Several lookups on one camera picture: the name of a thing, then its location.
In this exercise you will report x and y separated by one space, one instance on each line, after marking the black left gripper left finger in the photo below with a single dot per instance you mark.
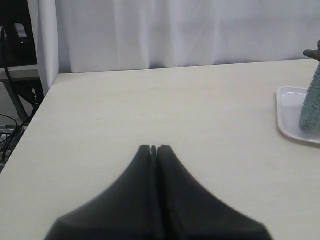
122 212

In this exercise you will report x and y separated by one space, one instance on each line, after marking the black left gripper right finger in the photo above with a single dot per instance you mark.
191 212

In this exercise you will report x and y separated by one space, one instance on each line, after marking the white rectangular tray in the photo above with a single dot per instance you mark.
289 102

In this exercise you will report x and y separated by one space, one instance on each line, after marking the green knitted scarf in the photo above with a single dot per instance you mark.
310 112

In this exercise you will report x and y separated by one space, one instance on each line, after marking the white plush snowman toy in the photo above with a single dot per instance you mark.
313 53

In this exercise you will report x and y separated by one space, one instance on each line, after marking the white backdrop curtain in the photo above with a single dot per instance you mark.
83 36

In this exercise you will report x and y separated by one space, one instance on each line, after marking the black metal rack frame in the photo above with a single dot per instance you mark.
18 58

